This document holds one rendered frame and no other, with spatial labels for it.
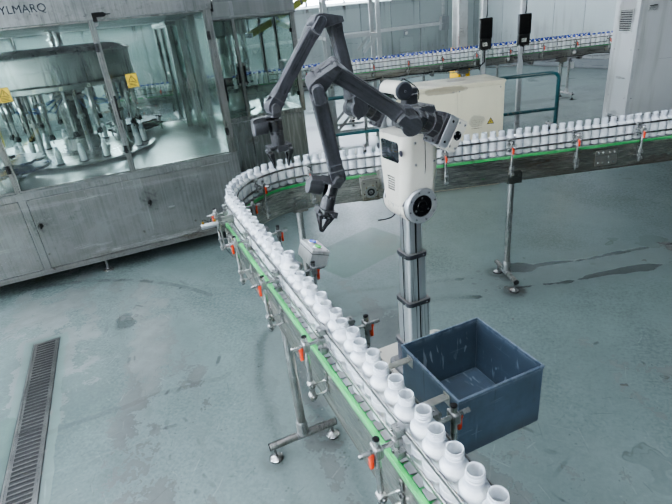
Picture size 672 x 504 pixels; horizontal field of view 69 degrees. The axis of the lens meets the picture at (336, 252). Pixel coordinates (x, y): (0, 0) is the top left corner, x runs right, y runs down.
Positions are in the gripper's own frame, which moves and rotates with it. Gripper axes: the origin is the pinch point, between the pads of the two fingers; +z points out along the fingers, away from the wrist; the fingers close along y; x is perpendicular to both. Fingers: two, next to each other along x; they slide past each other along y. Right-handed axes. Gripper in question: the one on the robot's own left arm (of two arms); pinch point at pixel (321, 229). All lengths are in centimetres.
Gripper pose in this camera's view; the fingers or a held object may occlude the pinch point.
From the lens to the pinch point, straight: 200.4
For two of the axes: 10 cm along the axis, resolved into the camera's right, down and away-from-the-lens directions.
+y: 4.0, 3.6, -8.4
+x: 8.9, 0.6, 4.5
